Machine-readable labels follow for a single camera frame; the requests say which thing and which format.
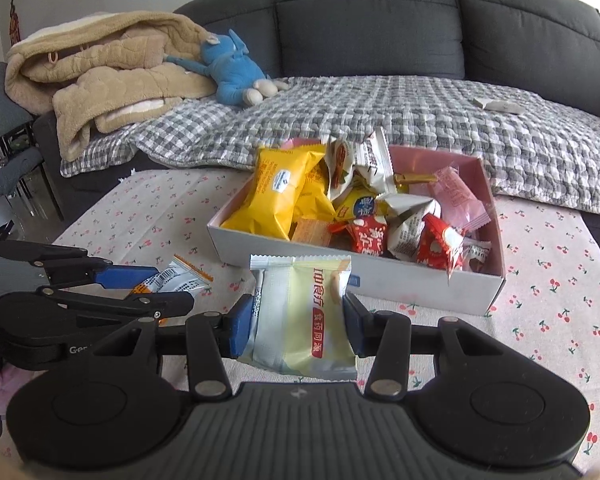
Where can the dark grey sofa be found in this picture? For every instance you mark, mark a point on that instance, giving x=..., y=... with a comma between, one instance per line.
x=549, y=47

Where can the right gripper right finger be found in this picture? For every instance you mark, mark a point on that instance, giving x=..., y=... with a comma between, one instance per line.
x=385, y=336

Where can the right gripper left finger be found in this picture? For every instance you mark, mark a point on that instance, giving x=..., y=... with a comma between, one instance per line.
x=212, y=337

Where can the blue plush toy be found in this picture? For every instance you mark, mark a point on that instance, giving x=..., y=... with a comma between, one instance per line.
x=239, y=80

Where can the pale green white packet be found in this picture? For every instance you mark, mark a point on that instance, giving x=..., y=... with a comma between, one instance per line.
x=298, y=325

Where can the red white candy packet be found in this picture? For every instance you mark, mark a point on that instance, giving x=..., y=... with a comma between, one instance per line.
x=440, y=246

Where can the yellow snack bag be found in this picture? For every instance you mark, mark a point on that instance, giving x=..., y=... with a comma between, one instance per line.
x=274, y=190

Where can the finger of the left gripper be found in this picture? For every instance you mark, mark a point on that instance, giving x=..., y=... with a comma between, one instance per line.
x=158, y=306
x=123, y=277

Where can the white pecan kernel bag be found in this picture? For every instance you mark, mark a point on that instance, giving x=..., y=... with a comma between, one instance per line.
x=368, y=159

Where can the yellow round-logo snack packet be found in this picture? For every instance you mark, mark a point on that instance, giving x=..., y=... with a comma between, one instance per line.
x=357, y=202

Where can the pink wafer packet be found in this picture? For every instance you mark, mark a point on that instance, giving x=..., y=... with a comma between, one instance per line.
x=460, y=208

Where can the cherry print tablecloth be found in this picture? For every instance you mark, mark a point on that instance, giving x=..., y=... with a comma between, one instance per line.
x=548, y=308

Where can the white packet on quilt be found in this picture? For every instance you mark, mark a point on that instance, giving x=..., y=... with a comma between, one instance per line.
x=498, y=106

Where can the silver blue snack packet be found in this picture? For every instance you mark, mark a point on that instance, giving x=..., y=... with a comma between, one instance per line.
x=178, y=276

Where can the grey checkered quilt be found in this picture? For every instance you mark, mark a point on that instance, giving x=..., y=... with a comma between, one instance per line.
x=550, y=153

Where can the gold foil snack bar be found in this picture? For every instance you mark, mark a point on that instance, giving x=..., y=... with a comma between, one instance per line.
x=402, y=180

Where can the beige quilted jacket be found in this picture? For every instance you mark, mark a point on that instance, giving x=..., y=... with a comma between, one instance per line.
x=105, y=71

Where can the white nut snack bag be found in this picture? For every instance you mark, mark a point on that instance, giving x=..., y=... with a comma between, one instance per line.
x=405, y=220

